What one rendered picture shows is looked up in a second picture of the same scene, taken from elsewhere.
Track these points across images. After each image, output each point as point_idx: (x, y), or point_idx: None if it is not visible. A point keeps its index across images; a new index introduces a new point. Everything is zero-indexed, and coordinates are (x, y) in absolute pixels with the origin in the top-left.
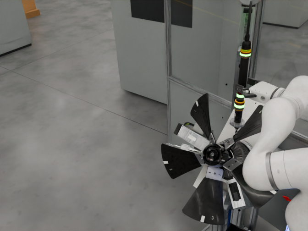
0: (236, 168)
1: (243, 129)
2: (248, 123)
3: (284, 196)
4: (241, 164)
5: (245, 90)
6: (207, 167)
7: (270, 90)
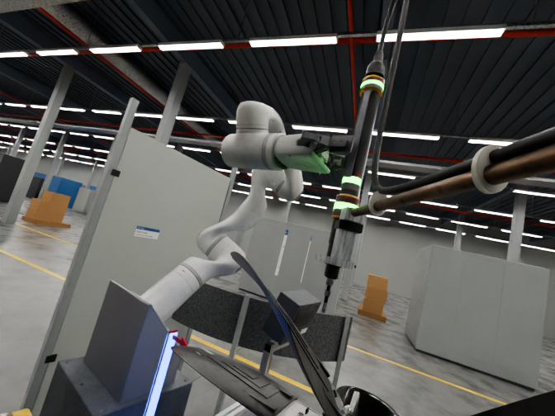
0: (286, 399)
1: (313, 359)
2: (304, 355)
3: (187, 343)
4: (274, 407)
5: (339, 159)
6: None
7: (297, 144)
